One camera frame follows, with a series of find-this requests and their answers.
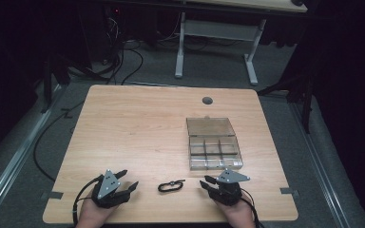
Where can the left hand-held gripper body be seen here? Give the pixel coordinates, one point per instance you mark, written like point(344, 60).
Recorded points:
point(109, 190)

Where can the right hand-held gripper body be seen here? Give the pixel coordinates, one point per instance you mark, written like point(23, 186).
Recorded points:
point(229, 188)

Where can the clear plastic compartment box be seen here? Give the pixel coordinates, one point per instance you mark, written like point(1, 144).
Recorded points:
point(214, 145)

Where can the black carabiner clip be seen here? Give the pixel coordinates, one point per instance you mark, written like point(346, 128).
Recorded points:
point(171, 186)

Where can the person's right hand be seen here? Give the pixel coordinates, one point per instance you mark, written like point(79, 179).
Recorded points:
point(239, 213)

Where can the grey tape strip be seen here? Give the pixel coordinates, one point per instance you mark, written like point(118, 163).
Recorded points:
point(289, 191)
point(55, 195)

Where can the black metal stand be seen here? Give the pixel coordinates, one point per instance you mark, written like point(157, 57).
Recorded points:
point(301, 91)
point(52, 76)

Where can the white-framed wooden desk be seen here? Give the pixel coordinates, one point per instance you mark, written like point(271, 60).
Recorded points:
point(218, 30)

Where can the metal floor rail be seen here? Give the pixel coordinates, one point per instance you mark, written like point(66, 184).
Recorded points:
point(321, 164)
point(15, 158)

